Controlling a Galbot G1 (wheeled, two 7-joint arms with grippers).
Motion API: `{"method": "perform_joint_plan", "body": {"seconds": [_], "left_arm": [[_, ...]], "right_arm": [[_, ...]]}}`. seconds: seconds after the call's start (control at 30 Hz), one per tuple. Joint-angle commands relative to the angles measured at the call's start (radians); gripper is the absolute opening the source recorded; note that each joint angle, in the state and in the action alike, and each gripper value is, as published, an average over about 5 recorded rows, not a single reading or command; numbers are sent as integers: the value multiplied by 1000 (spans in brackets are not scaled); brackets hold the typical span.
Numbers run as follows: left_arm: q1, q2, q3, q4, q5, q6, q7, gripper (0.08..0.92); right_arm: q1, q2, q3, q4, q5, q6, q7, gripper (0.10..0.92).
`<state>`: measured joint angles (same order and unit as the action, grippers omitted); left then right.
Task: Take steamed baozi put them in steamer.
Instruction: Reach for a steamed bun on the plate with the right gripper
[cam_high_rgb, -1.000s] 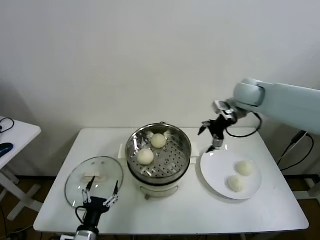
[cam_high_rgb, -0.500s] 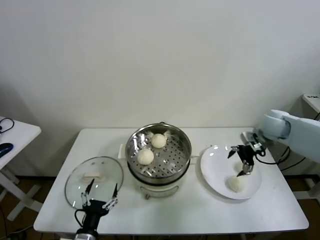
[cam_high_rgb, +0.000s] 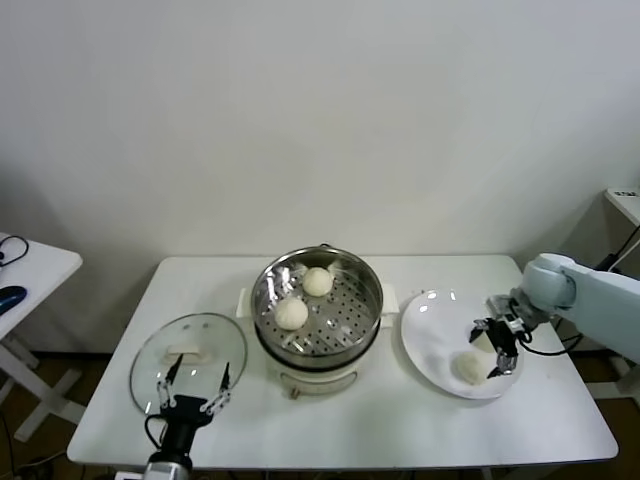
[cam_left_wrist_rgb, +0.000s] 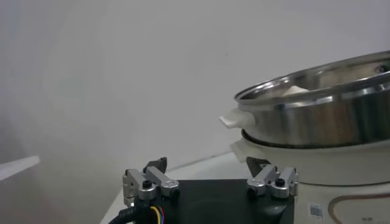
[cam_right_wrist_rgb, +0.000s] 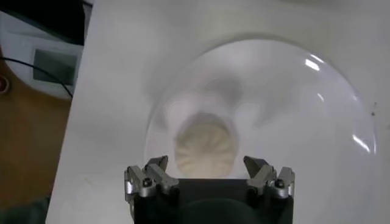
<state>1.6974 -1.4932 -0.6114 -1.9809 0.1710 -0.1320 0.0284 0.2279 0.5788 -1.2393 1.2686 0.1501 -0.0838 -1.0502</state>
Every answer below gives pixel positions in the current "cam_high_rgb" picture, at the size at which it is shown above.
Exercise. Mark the white steamed baozi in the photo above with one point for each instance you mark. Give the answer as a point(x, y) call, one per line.
point(317, 281)
point(482, 345)
point(292, 314)
point(469, 369)

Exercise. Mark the white electric cooker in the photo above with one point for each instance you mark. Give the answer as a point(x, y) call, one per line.
point(320, 382)

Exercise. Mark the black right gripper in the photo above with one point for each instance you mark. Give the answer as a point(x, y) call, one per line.
point(504, 339)

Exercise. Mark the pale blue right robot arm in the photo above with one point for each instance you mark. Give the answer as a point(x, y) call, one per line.
point(600, 305)

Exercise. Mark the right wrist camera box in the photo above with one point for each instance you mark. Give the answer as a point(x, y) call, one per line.
point(500, 305)

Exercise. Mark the stainless steel steamer basket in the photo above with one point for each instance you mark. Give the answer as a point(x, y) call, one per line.
point(345, 320)

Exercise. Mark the blue computer mouse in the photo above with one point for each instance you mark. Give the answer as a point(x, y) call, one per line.
point(11, 296)

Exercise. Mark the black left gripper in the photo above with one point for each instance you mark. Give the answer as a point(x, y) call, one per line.
point(184, 415)

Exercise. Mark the white shelf with label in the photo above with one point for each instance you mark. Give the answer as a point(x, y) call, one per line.
point(625, 200)

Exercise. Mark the white side table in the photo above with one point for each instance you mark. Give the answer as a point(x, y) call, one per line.
point(45, 270)

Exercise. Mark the white round plate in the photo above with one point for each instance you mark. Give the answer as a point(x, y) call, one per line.
point(435, 330)

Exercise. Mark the round glass pot lid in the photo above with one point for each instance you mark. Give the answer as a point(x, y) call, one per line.
point(210, 340)

